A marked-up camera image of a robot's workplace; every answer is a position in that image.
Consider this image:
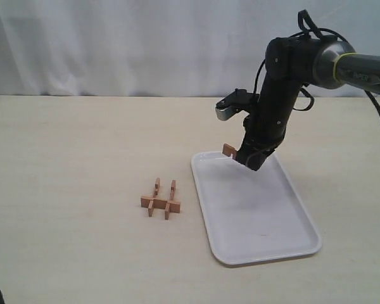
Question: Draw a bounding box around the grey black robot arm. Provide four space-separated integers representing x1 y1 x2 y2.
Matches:
235 37 380 171

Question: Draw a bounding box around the white plastic tray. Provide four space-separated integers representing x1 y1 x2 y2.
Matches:
191 151 322 267

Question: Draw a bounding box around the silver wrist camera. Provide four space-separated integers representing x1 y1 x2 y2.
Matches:
215 89 259 121

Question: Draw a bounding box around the notched wooden piece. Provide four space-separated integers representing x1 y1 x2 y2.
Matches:
141 196 181 213
165 180 177 220
222 143 237 160
148 177 160 217

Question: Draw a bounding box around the white backdrop curtain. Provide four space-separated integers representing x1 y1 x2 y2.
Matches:
0 1 380 97

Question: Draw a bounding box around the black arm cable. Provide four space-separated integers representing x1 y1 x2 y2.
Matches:
252 9 380 161

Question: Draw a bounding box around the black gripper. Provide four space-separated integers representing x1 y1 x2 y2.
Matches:
236 74 303 171

